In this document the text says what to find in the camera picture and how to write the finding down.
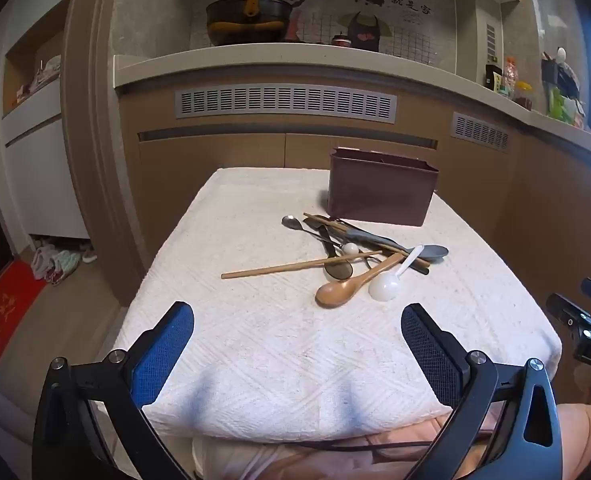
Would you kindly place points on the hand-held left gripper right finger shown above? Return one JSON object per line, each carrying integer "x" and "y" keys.
{"x": 433, "y": 355}

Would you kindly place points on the small grey vent grille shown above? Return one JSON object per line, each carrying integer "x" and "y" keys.
{"x": 480, "y": 132}

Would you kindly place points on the white textured towel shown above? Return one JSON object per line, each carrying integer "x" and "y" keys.
{"x": 275, "y": 350}

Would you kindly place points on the metal spoon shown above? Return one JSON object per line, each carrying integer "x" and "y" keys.
{"x": 290, "y": 221}

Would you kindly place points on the brown plastic utensil holder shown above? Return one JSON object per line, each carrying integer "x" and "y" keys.
{"x": 380, "y": 195}

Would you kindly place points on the white shelf cupboard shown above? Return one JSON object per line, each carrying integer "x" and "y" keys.
{"x": 40, "y": 170}

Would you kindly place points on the black wok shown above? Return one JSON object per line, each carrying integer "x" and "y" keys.
{"x": 230, "y": 15}

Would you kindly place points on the orange capped bottle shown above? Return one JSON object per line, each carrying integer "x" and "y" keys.
{"x": 510, "y": 75}

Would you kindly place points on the person's pink trousers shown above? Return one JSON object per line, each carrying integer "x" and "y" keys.
{"x": 590, "y": 440}

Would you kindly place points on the white plastic scoop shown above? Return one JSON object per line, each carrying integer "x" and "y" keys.
{"x": 384, "y": 287}

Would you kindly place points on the grey-blue spoon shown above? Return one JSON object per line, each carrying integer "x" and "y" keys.
{"x": 433, "y": 252}

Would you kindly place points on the small red jar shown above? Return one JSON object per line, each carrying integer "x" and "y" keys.
{"x": 341, "y": 40}

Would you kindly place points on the large grey vent grille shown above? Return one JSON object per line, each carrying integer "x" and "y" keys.
{"x": 285, "y": 102}

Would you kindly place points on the red floor mat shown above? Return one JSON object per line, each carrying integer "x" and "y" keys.
{"x": 0, "y": 320}

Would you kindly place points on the pile of slippers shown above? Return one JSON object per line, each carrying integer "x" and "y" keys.
{"x": 60, "y": 262}

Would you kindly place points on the wooden spoon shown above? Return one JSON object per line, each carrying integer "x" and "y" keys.
{"x": 338, "y": 292}

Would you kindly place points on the green bag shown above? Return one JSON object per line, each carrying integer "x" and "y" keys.
{"x": 558, "y": 105}

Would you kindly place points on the black countertop rack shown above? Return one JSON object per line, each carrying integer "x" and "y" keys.
{"x": 555, "y": 70}

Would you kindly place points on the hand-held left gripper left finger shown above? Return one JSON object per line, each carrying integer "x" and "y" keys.
{"x": 168, "y": 350}

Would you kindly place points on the cartoon wall poster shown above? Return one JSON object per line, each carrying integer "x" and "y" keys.
{"x": 390, "y": 15}

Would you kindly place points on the wooden chopstick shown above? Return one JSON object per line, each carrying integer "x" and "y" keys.
{"x": 320, "y": 221}
{"x": 275, "y": 267}

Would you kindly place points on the yellow lidded jar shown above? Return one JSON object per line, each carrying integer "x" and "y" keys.
{"x": 524, "y": 95}

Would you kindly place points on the white kitchen counter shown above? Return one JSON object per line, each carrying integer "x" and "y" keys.
{"x": 275, "y": 55}

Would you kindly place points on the shelf clutter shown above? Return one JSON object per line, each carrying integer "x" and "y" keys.
{"x": 40, "y": 77}

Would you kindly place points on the brown kitchen cabinet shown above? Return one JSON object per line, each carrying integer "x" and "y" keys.
{"x": 215, "y": 170}

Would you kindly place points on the small white round spoon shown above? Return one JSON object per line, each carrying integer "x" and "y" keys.
{"x": 349, "y": 248}

